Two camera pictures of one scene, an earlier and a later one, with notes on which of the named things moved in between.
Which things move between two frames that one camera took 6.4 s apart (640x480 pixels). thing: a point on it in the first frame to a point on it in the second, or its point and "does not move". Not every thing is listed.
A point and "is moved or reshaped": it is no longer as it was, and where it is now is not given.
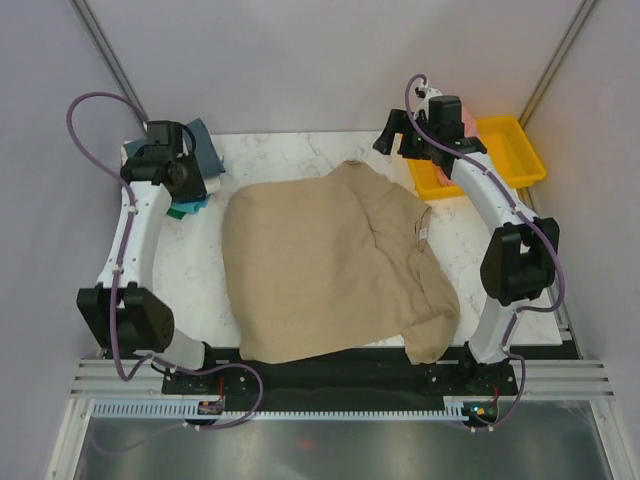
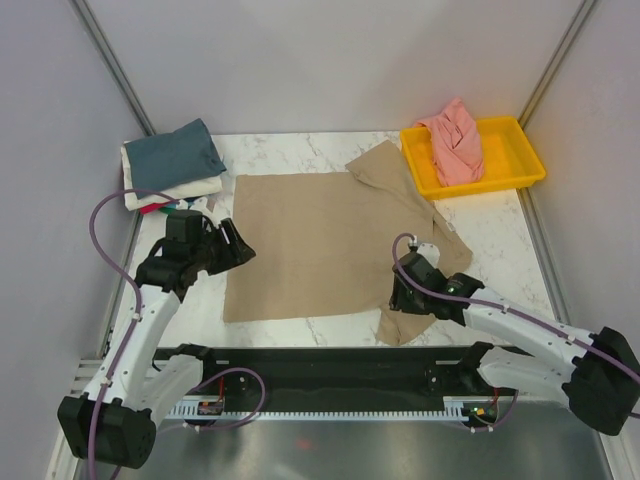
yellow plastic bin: (505, 142) does not move
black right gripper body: (423, 147) to (405, 299)
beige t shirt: (334, 265) is moved or reshaped
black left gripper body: (194, 184) to (207, 253)
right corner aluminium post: (566, 42) does not move
